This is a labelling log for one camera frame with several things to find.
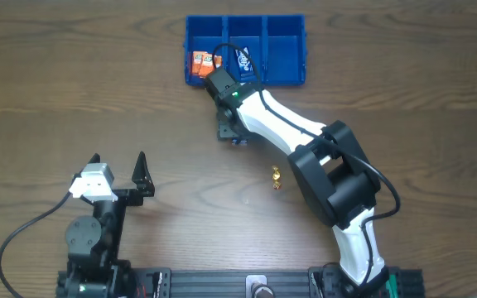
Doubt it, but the blue tray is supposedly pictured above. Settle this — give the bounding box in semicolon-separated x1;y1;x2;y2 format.
184;14;308;88

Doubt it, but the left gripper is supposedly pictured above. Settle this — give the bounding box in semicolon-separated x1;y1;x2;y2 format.
87;151;156;207

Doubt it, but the black cable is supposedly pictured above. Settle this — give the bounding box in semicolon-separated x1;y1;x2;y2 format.
211;42;402;291
0;190;74;298

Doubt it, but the mounting rail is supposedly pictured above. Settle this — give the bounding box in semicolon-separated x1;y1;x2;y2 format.
55;267;426;298

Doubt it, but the gold candy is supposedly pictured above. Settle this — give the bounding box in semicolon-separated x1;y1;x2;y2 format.
270;164;283;190

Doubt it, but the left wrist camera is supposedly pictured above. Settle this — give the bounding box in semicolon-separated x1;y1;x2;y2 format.
68;162;118;203

